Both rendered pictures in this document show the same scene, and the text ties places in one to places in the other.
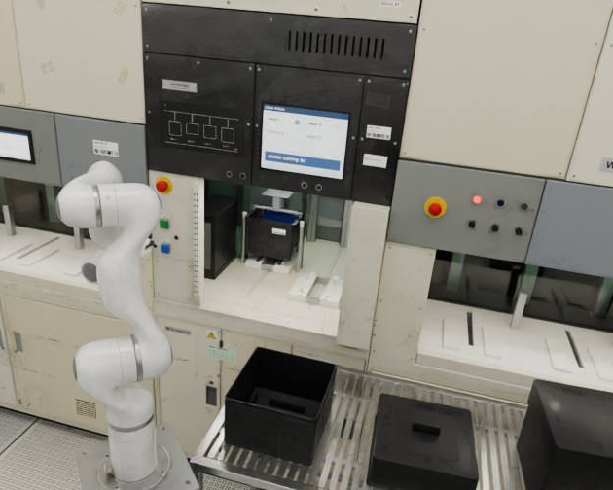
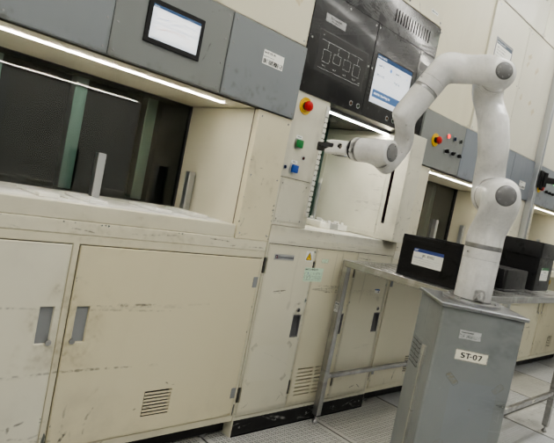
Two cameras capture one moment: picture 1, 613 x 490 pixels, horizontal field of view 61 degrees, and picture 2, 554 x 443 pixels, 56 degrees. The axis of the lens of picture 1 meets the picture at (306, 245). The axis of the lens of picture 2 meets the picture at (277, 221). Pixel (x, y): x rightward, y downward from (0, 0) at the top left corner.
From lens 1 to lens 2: 256 cm
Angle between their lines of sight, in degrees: 58
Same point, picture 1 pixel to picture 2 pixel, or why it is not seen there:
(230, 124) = (359, 63)
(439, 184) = (438, 125)
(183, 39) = not seen: outside the picture
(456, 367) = not seen: hidden behind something
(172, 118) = (326, 47)
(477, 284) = not seen: hidden behind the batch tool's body
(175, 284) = (291, 206)
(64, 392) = (133, 387)
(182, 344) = (284, 272)
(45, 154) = (212, 52)
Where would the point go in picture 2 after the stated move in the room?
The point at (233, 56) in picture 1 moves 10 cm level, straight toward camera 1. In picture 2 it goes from (368, 12) to (392, 13)
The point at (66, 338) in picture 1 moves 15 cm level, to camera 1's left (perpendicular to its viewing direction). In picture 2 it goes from (162, 297) to (127, 300)
